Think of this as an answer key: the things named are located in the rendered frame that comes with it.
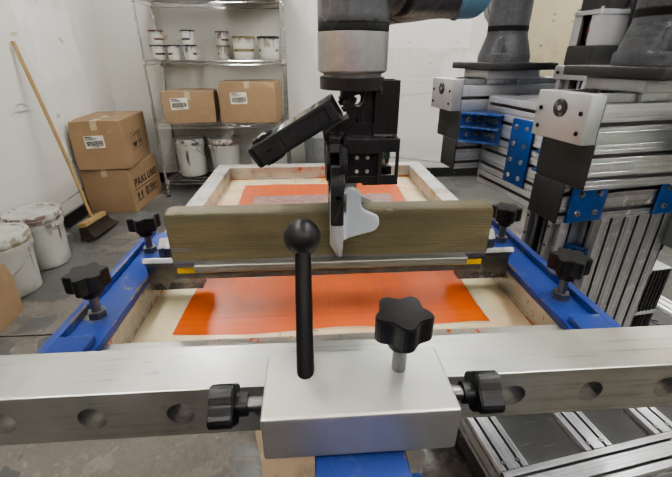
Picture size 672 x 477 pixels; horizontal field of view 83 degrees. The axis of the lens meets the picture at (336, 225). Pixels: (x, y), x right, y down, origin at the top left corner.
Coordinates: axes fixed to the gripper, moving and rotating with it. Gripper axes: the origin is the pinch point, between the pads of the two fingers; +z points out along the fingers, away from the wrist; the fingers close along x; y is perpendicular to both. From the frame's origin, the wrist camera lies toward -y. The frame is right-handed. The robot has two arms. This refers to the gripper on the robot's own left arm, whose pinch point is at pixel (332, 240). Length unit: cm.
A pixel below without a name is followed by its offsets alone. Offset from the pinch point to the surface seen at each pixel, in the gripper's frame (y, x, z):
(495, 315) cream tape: 21.8, -4.0, 10.0
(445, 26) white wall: 134, 372, -49
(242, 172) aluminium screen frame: -22, 61, 8
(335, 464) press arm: -1.6, -28.9, 1.5
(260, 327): -9.6, -4.4, 10.1
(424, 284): 14.4, 4.2, 10.0
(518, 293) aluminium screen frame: 25.6, -2.2, 7.9
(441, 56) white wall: 133, 372, -22
